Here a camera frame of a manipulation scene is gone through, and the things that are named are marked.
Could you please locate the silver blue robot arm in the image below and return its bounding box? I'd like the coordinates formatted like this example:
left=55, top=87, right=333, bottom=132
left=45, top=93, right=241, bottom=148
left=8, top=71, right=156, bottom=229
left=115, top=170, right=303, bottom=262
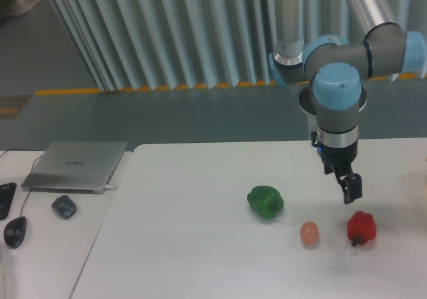
left=270, top=0, right=426, bottom=204

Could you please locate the black mouse cable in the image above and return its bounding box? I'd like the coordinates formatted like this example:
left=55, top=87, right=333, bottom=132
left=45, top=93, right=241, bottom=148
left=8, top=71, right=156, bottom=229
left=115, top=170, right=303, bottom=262
left=0, top=147, right=46, bottom=218

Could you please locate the brown egg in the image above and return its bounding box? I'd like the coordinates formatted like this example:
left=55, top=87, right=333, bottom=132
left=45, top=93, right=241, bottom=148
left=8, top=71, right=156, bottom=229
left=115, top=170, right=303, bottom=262
left=300, top=221, right=319, bottom=245

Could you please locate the black keyboard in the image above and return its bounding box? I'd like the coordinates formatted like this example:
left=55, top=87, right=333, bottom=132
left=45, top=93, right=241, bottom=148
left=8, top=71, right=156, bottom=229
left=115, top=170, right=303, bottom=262
left=0, top=182, right=17, bottom=220

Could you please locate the dark grey earbuds case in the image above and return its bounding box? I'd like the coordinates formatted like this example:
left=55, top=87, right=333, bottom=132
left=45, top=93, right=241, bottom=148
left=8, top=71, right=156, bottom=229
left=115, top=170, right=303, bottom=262
left=51, top=195, right=77, bottom=220

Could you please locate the green bell pepper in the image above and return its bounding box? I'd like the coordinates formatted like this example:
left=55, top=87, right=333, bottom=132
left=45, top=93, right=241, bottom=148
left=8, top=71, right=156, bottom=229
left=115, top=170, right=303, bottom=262
left=246, top=186, right=285, bottom=220

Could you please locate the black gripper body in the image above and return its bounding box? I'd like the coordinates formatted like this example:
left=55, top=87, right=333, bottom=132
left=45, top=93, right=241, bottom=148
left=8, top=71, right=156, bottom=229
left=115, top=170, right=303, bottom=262
left=311, top=130, right=358, bottom=176

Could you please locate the black computer mouse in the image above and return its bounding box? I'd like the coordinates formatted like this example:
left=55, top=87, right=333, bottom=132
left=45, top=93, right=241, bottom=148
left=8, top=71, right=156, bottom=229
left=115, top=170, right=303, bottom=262
left=3, top=216, right=27, bottom=249

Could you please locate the grey corrugated partition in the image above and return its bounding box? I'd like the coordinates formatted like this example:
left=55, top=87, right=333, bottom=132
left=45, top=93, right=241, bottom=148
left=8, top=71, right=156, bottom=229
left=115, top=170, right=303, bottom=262
left=38, top=0, right=427, bottom=92

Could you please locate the red bell pepper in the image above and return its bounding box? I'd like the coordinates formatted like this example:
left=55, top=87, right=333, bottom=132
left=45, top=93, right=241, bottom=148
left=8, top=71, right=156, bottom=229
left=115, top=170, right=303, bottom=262
left=347, top=210, right=377, bottom=247

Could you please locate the silver closed laptop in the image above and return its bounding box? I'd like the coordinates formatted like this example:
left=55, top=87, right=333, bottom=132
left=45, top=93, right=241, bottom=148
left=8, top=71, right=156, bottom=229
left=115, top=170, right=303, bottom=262
left=21, top=141, right=127, bottom=194

